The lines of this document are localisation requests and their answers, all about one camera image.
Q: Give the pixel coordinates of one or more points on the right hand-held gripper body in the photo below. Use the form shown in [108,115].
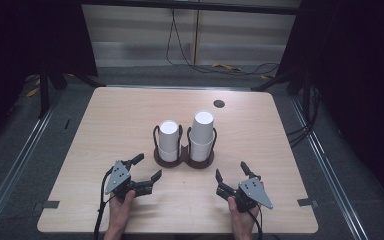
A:
[255,193]

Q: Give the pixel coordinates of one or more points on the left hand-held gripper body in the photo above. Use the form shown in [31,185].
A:
[118,176]

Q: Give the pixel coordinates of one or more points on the white paper cup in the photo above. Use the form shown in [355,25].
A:
[168,156]
[169,136]
[202,128]
[200,151]

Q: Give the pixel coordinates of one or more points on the dark brown double cup holder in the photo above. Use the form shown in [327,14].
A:
[182,159]

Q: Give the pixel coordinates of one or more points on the person's right hand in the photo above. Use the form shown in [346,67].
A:
[243,221]

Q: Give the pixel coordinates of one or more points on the person's left hand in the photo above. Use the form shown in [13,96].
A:
[120,211]

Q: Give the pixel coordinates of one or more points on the grey tape piece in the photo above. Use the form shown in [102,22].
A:
[305,202]
[51,204]

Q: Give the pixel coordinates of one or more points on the black round table grommet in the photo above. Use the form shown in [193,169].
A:
[219,103]

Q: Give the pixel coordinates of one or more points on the black stand leg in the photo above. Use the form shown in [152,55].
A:
[273,81]

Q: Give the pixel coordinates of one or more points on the yellow floor tape strip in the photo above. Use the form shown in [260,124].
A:
[226,66]
[32,92]
[266,77]

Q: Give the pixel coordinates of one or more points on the black curtain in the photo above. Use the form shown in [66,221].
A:
[356,83]
[30,50]

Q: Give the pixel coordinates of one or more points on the metal floor rail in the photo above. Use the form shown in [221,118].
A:
[16,166]
[330,173]

